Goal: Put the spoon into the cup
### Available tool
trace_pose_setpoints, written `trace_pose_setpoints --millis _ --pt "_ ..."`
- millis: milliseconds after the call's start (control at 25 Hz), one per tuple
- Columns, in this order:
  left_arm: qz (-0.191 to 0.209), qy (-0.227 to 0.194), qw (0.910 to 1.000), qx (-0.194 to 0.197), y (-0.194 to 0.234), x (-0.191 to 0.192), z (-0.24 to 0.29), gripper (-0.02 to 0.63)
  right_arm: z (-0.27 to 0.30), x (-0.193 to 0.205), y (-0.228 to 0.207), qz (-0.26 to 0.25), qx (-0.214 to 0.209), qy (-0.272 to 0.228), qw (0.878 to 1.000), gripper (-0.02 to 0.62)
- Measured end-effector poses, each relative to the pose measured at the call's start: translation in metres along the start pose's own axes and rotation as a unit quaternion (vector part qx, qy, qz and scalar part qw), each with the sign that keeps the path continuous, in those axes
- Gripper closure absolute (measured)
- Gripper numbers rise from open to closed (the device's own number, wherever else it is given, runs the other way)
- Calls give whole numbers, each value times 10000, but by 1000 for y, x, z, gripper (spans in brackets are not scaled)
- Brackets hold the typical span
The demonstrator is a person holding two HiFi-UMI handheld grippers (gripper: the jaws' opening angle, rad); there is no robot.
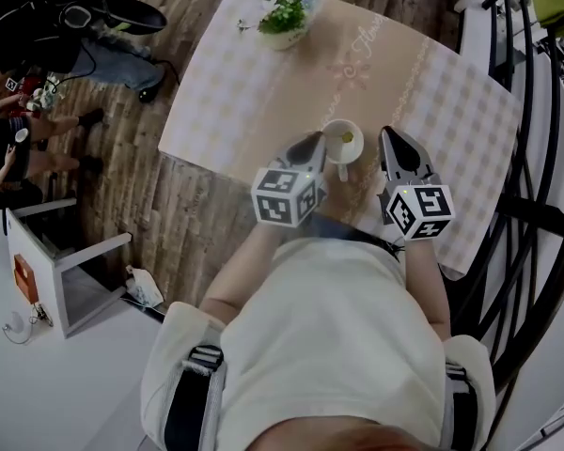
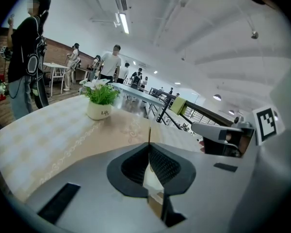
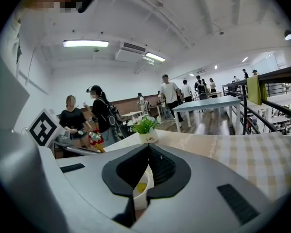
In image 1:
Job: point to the white plastic bag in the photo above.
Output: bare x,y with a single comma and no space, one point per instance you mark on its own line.
143,287

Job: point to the white table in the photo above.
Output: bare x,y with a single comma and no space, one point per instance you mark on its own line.
61,270

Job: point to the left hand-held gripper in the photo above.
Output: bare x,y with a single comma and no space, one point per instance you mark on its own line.
282,195

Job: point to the white cup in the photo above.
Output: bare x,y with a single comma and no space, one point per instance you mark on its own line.
352,155

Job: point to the person's blue denim bottoms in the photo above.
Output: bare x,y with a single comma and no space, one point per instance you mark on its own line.
331,226

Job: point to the table with checkered tablecloth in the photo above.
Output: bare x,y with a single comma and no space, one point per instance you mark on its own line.
244,87

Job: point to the person's white top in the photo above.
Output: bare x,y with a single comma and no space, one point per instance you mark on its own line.
333,336

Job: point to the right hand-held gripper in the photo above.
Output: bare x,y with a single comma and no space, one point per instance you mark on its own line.
418,209

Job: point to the green plant in white pot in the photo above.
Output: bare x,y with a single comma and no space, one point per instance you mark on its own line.
284,17

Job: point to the white round device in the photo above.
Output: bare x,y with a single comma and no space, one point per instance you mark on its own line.
16,322

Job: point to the person's left forearm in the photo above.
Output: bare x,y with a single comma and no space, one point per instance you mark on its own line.
239,275

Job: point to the black metal railing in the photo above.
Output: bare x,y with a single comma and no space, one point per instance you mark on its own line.
526,207

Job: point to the person's right forearm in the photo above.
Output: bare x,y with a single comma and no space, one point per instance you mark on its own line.
427,284

